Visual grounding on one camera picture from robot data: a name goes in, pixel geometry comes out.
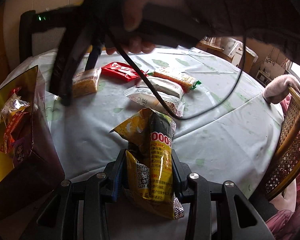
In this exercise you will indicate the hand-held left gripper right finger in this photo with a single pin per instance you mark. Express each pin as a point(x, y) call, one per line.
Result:
point(176, 177)

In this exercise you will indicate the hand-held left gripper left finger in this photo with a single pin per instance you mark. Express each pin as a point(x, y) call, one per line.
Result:
point(118, 182)

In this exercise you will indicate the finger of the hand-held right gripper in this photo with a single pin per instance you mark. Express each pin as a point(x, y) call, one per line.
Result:
point(65, 80)
point(95, 55)

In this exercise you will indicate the yellow black snack packet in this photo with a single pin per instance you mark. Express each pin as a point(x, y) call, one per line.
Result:
point(157, 170)

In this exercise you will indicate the orange cake packet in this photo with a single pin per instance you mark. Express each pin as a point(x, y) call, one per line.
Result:
point(86, 85)

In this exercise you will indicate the large plain red packet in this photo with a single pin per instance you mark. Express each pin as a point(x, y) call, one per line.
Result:
point(120, 70)

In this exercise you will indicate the gold-lined dark red box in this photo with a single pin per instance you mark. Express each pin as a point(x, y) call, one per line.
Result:
point(22, 80)

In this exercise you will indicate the small red foil packet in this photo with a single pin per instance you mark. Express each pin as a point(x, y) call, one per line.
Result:
point(13, 91)

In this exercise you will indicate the clear nut packet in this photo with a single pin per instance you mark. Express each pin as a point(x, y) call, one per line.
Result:
point(13, 106)

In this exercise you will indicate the white silver snack packet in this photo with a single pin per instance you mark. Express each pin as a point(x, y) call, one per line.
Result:
point(140, 98)

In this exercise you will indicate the long red patterned packet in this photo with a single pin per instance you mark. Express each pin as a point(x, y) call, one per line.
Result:
point(12, 132)

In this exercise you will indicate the white packet red label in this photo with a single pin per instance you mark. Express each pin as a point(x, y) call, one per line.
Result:
point(165, 87)

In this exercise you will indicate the green-ended cracker packet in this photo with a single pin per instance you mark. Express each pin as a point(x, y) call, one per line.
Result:
point(175, 78)

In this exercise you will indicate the person's right forearm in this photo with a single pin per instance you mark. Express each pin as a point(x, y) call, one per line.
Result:
point(240, 10)

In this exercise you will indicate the person's right hand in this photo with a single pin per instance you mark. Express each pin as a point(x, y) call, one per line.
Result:
point(135, 10)

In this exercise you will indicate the white cloud-print tablecloth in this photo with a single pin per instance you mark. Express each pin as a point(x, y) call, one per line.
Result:
point(215, 142)

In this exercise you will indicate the wooden wardrobe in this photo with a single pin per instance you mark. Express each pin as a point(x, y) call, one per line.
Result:
point(0, 55)

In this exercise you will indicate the wooden side table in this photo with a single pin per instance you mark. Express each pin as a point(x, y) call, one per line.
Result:
point(215, 50)

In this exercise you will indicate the rattan chair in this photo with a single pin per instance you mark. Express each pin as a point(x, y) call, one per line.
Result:
point(290, 142)

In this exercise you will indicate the pink cloth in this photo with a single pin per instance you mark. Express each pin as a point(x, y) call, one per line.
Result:
point(282, 87)

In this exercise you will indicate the black chair post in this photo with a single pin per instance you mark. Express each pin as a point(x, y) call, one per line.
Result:
point(26, 37)

